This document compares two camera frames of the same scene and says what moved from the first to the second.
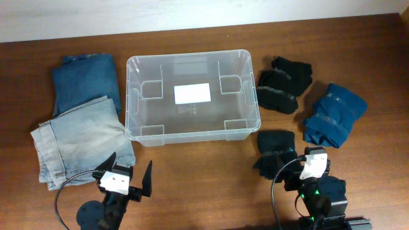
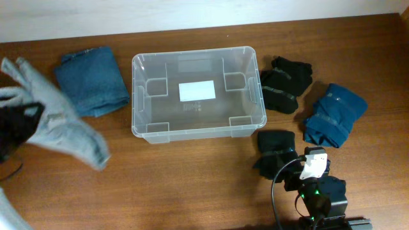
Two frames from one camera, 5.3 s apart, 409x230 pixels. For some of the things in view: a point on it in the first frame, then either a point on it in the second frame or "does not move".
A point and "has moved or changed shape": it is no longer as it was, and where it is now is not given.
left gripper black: [134, 193] to [16, 121]
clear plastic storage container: [197, 97] does not move
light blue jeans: [73, 144] to [59, 128]
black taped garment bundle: [278, 89] does not move
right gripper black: [294, 179] does not move
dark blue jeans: [83, 77] has moved or changed shape
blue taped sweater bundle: [333, 117] does not move
